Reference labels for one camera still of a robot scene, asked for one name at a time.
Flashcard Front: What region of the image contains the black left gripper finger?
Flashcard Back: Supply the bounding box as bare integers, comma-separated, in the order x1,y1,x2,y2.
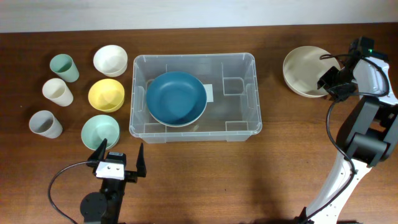
136,143,147,177
88,138,108,162

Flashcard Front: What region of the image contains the mint green small bowl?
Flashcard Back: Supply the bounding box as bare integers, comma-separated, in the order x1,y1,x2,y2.
81,114,120,151

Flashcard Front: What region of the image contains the beige plate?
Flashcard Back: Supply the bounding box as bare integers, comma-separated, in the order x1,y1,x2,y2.
282,46,340,98

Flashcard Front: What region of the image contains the yellow small bowl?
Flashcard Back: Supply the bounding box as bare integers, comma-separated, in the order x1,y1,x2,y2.
88,78,125,113

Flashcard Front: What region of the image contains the dark blue plate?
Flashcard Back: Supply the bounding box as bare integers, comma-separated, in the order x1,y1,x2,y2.
146,72,207,109

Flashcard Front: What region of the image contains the cream plate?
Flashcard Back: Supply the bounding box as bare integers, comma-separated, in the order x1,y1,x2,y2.
149,106,206,128

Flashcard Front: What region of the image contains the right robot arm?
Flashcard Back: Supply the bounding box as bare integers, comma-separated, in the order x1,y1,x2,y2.
294,36,397,223

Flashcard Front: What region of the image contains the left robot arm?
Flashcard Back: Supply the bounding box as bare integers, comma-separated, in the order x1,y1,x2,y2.
80,139,147,224

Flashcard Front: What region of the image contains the grey plastic cup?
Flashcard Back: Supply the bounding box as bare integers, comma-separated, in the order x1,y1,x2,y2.
29,110,63,139

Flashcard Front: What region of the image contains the cream plastic cup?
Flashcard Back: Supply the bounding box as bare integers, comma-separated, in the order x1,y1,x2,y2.
42,78,73,106

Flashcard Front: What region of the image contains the white small bowl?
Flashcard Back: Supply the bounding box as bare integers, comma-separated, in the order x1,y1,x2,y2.
93,45,128,77

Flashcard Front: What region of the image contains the green plastic cup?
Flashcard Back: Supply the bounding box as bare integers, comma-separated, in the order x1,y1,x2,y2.
50,54,80,83

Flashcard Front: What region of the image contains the clear plastic storage bin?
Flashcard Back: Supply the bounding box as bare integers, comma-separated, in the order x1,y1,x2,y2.
129,52,263,144

